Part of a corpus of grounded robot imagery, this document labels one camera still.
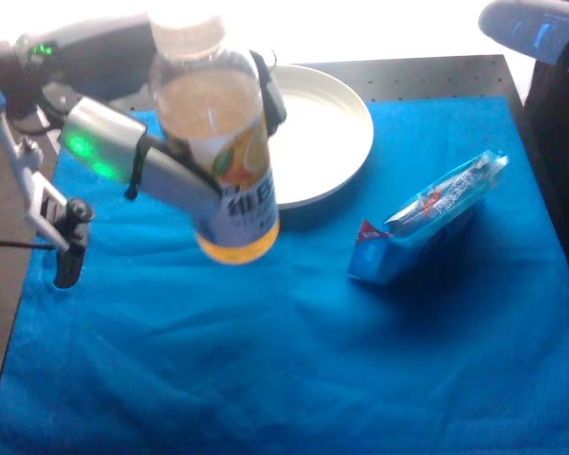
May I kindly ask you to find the black cable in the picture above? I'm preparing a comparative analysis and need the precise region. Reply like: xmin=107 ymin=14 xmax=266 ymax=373
xmin=0 ymin=240 xmax=58 ymax=253

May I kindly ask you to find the black elongated clamp piece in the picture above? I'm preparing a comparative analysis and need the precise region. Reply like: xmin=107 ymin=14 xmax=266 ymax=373
xmin=51 ymin=197 xmax=95 ymax=290

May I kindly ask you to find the orange juice bottle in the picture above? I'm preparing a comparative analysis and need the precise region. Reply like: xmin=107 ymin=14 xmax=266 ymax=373
xmin=146 ymin=13 xmax=282 ymax=265

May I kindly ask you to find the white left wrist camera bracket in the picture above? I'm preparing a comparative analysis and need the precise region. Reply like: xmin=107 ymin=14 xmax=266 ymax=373
xmin=0 ymin=70 xmax=72 ymax=252

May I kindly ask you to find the blue snack packet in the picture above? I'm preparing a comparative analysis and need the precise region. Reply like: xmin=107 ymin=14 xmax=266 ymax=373
xmin=345 ymin=150 xmax=511 ymax=285

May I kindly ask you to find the white round plate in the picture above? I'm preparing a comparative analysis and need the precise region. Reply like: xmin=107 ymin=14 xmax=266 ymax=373
xmin=260 ymin=64 xmax=376 ymax=212

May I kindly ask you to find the white and black left hand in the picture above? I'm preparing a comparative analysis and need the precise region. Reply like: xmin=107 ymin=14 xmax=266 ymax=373
xmin=59 ymin=46 xmax=289 ymax=225

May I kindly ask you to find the blue table cloth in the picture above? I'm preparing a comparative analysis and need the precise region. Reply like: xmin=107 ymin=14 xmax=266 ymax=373
xmin=0 ymin=94 xmax=569 ymax=455

